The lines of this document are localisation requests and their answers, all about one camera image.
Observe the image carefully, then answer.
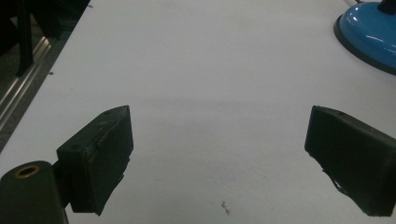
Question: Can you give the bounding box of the blue lamp base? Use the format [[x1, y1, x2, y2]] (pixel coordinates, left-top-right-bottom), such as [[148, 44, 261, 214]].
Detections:
[[332, 0, 396, 77]]

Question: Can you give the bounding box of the silver metal rail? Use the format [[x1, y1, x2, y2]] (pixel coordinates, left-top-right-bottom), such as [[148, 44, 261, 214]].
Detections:
[[0, 36, 52, 132]]

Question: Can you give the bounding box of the black metal stand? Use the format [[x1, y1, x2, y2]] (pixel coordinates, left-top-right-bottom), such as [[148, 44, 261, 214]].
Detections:
[[15, 0, 35, 78]]

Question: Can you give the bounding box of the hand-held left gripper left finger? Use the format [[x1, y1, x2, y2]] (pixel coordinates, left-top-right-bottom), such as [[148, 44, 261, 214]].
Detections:
[[56, 105, 134, 217]]

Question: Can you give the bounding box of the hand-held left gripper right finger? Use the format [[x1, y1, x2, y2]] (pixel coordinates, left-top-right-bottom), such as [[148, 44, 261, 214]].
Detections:
[[304, 105, 396, 217]]

